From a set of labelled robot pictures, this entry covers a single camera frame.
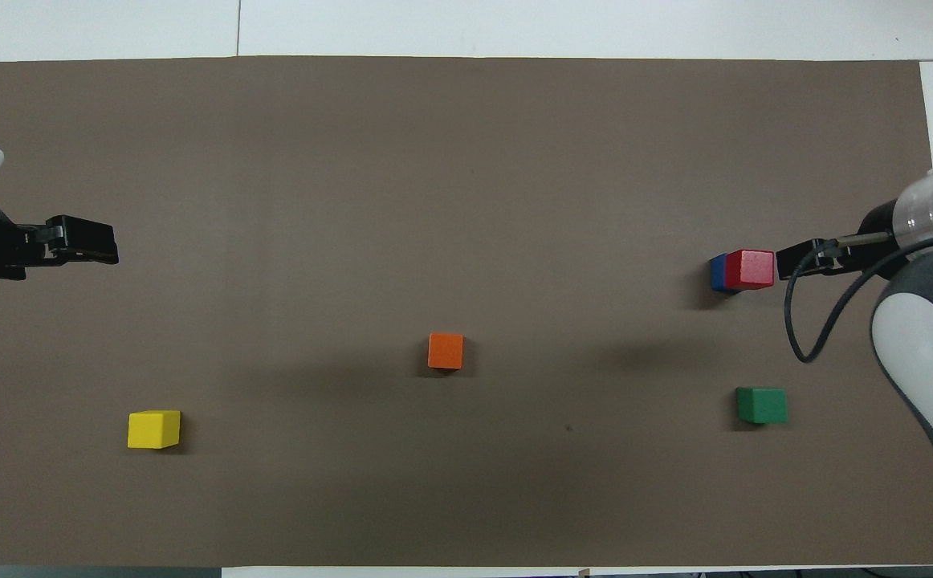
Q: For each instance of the brown table mat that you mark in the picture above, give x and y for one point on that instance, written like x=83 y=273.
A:
x=466 y=160

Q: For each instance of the red wooden block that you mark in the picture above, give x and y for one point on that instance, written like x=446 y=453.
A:
x=751 y=269

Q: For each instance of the yellow wooden block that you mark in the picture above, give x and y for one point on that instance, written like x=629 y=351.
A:
x=153 y=429

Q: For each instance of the blue wooden block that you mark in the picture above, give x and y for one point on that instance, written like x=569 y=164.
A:
x=717 y=274

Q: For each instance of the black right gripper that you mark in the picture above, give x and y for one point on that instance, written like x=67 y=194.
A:
x=884 y=249

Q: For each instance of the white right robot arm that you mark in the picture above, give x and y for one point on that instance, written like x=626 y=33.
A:
x=916 y=337

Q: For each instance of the orange wooden block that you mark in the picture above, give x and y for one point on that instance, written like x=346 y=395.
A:
x=446 y=352

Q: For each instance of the green wooden block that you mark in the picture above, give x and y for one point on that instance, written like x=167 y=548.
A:
x=762 y=405

